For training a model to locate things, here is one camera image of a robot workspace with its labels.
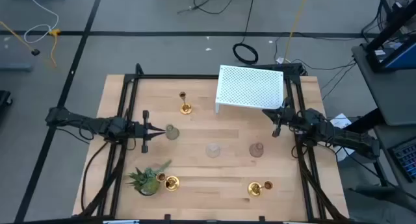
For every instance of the person's leg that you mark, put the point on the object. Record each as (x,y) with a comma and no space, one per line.
(380,201)

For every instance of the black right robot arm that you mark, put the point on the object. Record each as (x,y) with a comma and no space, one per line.
(341,136)

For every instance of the black equipment stand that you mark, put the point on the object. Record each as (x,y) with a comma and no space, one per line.
(390,26)

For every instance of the white paper sheet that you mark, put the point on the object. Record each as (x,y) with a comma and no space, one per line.
(341,121)

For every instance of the black aluminium table frame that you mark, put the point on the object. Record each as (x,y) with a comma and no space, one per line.
(175,76)

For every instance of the clear ribbed glass candle holder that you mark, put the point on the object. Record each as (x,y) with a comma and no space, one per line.
(213,150)

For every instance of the grey floor base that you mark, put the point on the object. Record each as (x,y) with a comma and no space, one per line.
(14,67)

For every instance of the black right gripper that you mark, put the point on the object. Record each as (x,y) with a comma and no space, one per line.
(286,118)

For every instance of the tall brass candlestick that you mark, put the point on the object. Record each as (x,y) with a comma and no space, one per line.
(172,183)
(255,189)
(186,108)

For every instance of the white perforated metal shelf riser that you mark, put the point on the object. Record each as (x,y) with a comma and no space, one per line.
(250,87)

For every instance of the potted green succulent plant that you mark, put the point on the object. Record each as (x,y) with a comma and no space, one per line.
(148,183)

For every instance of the grey side table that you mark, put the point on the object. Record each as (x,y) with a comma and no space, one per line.
(390,94)

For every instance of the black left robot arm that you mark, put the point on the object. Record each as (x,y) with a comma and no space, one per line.
(81,121)

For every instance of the black keyboard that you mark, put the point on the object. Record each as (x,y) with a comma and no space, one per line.
(408,157)

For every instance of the pink ribbed glass candle holder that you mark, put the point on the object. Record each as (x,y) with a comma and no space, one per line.
(256,149)

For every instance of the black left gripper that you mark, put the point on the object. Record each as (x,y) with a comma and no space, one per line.
(139,131)

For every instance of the green ribbed glass candle holder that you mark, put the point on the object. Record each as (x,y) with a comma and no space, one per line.
(172,132)

